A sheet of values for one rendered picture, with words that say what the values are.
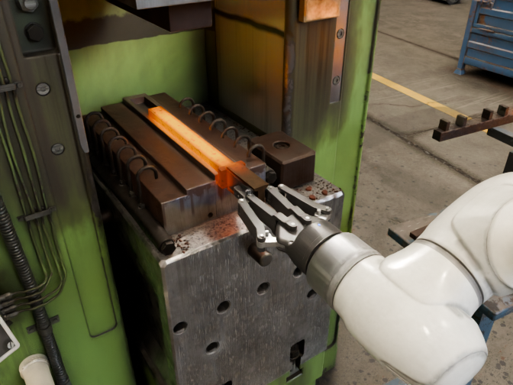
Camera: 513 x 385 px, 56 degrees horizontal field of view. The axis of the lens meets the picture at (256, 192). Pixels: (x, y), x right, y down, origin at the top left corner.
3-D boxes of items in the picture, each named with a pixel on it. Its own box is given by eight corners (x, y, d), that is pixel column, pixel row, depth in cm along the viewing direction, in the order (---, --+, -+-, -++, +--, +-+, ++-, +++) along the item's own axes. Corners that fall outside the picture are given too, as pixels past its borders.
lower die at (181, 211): (265, 199, 88) (266, 158, 84) (165, 236, 79) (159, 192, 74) (167, 121, 118) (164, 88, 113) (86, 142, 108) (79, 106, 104)
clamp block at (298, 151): (316, 180, 94) (318, 151, 91) (281, 193, 90) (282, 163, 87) (279, 156, 103) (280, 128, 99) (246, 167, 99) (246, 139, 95)
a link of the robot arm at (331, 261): (379, 296, 64) (349, 269, 68) (392, 243, 59) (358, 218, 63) (327, 325, 60) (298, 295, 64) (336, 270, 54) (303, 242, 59)
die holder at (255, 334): (327, 349, 115) (346, 190, 91) (184, 434, 97) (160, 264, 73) (212, 231, 154) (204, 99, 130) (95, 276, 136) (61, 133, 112)
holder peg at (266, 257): (273, 263, 82) (273, 251, 81) (260, 270, 81) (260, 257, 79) (259, 251, 85) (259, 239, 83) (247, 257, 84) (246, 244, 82)
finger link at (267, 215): (298, 246, 68) (291, 250, 67) (250, 208, 75) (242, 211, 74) (300, 223, 66) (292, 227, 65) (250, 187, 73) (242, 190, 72)
